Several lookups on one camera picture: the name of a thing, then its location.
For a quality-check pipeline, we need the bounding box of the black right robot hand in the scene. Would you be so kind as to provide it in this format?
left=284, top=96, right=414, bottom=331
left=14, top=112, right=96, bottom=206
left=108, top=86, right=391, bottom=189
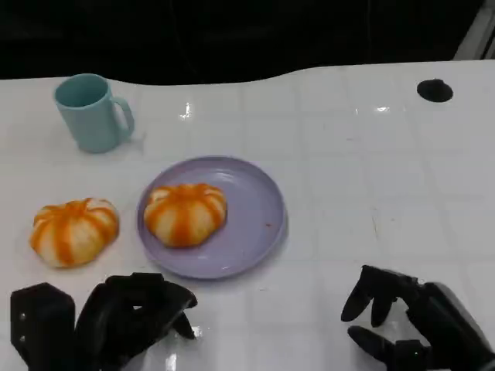
left=340, top=264, right=495, bottom=371

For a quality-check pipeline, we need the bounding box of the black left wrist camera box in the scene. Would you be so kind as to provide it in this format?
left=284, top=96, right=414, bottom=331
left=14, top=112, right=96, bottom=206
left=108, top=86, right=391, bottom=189
left=9, top=281, right=77, bottom=371

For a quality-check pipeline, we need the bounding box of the lilac plate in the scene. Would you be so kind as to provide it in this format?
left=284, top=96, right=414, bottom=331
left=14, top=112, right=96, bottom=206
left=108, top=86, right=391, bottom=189
left=135, top=155, right=289, bottom=281

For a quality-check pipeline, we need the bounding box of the pale green mug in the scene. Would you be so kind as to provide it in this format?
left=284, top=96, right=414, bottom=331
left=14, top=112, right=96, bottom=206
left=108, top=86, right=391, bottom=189
left=53, top=73, right=136, bottom=155

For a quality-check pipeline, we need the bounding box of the grey metal frame post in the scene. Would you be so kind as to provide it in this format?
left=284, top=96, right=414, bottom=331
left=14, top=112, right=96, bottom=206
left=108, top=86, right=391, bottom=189
left=455, top=0, right=495, bottom=61

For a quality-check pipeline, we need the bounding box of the black round table grommet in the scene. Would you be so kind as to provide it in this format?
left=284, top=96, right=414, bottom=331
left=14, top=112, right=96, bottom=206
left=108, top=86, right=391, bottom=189
left=416, top=78, right=454, bottom=103

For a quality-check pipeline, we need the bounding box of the orange and white bread roll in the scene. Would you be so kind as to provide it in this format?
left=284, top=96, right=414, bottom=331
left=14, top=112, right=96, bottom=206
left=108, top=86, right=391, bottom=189
left=30, top=197, right=120, bottom=270
left=143, top=183, right=228, bottom=249

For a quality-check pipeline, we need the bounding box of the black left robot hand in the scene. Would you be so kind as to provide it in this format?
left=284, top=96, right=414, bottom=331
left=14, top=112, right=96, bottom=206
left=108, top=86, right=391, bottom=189
left=74, top=272, right=199, bottom=371

